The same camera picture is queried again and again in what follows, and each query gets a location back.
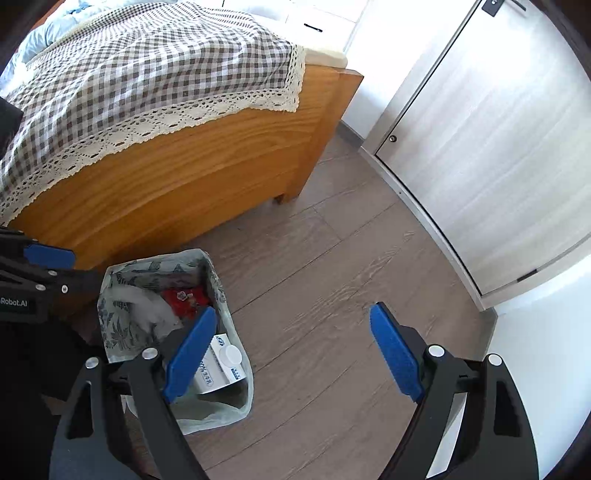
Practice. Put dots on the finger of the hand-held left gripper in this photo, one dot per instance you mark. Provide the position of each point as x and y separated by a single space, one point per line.
78 284
51 256

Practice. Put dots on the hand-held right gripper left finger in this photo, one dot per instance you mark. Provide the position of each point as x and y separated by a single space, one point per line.
194 355

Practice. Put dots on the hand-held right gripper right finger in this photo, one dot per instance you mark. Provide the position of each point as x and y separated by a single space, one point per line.
395 350

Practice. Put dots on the white milk carton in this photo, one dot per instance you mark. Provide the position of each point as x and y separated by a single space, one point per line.
221 369

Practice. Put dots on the red snack packet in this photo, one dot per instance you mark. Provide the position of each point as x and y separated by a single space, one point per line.
184 300

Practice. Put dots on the leaf print plastic bag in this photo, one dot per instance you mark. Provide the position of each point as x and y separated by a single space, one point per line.
122 323

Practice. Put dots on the person's dark clothing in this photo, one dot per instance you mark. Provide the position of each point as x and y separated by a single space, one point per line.
27 392

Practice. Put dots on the checked bedspread with lace edge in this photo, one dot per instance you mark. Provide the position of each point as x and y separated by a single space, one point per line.
138 69

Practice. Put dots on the white cupboard with round knobs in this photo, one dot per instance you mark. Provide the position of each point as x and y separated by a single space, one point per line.
485 161

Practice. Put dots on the light blue duvet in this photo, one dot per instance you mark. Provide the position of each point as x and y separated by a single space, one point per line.
32 46

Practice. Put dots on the cream mattress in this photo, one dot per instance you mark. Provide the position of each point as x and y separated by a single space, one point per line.
323 54

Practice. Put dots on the wooden bed frame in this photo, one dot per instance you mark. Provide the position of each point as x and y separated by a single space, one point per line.
184 175

